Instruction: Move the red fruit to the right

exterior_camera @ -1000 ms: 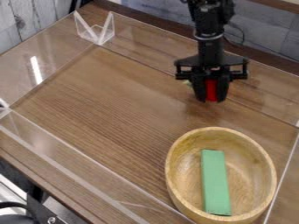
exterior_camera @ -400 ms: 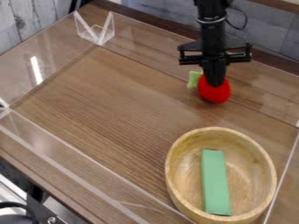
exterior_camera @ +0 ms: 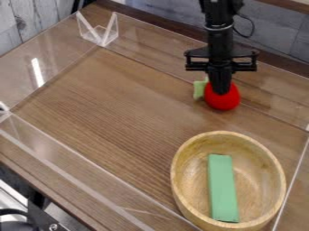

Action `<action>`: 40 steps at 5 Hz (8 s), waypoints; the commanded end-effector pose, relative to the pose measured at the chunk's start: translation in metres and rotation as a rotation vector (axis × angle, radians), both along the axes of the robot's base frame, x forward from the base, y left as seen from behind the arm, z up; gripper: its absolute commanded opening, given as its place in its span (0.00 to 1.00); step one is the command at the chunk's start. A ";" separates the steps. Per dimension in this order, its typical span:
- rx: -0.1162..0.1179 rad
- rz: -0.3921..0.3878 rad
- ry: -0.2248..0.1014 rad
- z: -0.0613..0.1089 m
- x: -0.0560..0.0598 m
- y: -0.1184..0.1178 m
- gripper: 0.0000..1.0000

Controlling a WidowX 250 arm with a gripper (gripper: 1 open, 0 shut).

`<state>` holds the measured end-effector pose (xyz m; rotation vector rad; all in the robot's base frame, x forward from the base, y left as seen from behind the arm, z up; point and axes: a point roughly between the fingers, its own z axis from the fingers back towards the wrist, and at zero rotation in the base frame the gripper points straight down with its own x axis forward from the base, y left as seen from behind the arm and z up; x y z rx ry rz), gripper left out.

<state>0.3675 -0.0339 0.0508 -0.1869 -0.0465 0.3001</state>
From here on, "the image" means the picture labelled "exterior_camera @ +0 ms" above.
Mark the black cable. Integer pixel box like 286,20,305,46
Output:
0,208,38,231

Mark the green rectangular block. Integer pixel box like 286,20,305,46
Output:
207,154,241,223

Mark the round wooden bowl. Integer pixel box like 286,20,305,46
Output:
170,131,286,231

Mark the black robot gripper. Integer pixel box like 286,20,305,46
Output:
183,28,260,95

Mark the black metal mount bracket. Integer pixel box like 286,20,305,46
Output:
25,199,74,231

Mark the red plush fruit green leaf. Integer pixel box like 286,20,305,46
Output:
193,79,241,111

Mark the clear acrylic tray enclosure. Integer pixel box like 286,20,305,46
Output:
0,16,309,231

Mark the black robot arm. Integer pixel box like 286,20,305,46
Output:
183,0,258,95

